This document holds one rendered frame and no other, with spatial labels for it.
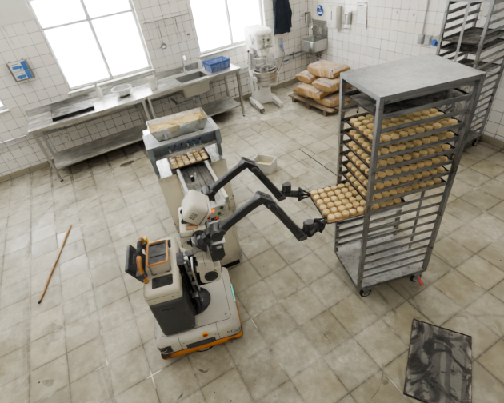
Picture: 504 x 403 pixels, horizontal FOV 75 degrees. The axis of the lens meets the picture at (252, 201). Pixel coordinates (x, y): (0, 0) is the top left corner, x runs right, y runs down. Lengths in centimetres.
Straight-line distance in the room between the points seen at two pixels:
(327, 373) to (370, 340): 44
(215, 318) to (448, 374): 171
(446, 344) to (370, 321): 55
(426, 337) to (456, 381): 33
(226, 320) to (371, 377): 113
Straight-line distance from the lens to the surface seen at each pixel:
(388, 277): 313
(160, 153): 335
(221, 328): 273
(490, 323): 329
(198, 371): 291
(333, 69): 613
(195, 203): 210
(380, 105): 198
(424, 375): 288
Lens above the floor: 255
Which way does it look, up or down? 38 degrees down
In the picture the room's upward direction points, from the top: 10 degrees counter-clockwise
